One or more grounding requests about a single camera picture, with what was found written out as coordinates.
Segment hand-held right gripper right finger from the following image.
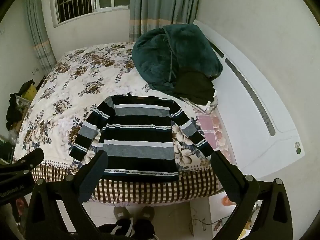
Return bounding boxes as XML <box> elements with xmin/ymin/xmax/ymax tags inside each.
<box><xmin>210</xmin><ymin>150</ymin><xmax>293</xmax><ymax>240</ymax></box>

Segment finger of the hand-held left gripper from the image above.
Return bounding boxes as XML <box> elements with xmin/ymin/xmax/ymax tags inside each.
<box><xmin>0</xmin><ymin>148</ymin><xmax>45</xmax><ymax>181</ymax></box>

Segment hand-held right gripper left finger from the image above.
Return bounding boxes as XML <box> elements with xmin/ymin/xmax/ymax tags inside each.
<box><xmin>26</xmin><ymin>150</ymin><xmax>109</xmax><ymax>240</ymax></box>

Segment striped black grey white sweater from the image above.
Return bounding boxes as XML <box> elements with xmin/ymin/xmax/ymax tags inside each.
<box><xmin>69</xmin><ymin>94</ymin><xmax>215</xmax><ymax>182</ymax></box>

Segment orange round object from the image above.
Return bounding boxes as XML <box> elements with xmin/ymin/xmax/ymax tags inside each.
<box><xmin>221</xmin><ymin>195</ymin><xmax>237</xmax><ymax>207</ymax></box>

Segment pink floral pillow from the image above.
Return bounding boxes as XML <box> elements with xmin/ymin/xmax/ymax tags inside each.
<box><xmin>194</xmin><ymin>105</ymin><xmax>237</xmax><ymax>160</ymax></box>

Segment white bed headboard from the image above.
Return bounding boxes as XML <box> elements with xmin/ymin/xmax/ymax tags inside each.
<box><xmin>194</xmin><ymin>19</ymin><xmax>306</xmax><ymax>179</ymax></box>

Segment black cloth pile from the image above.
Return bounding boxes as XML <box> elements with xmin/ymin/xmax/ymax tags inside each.
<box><xmin>6</xmin><ymin>79</ymin><xmax>35</xmax><ymax>131</ymax></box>

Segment grey slipper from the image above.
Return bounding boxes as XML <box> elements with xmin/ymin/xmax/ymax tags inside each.
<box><xmin>114</xmin><ymin>206</ymin><xmax>133</xmax><ymax>221</ymax></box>
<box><xmin>136</xmin><ymin>206</ymin><xmax>155</xmax><ymax>221</ymax></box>

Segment yellow box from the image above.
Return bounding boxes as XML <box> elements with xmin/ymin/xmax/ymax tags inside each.
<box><xmin>21</xmin><ymin>84</ymin><xmax>38</xmax><ymax>103</ymax></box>

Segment floral bedspread with checked border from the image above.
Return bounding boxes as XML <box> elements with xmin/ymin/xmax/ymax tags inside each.
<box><xmin>12</xmin><ymin>42</ymin><xmax>234</xmax><ymax>207</ymax></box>

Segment dark green folded cloth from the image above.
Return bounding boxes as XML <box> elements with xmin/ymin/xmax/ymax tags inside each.
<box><xmin>174</xmin><ymin>72</ymin><xmax>216</xmax><ymax>105</ymax></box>

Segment teal plush blanket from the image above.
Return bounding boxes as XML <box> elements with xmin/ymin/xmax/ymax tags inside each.
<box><xmin>132</xmin><ymin>24</ymin><xmax>224</xmax><ymax>96</ymax></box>

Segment grey-green curtain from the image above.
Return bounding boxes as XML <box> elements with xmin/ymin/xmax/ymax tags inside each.
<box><xmin>129</xmin><ymin>0</ymin><xmax>203</xmax><ymax>48</ymax></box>
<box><xmin>24</xmin><ymin>0</ymin><xmax>57</xmax><ymax>73</ymax></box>

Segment barred window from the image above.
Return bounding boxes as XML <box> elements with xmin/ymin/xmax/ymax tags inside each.
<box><xmin>50</xmin><ymin>0</ymin><xmax>132</xmax><ymax>27</ymax></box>

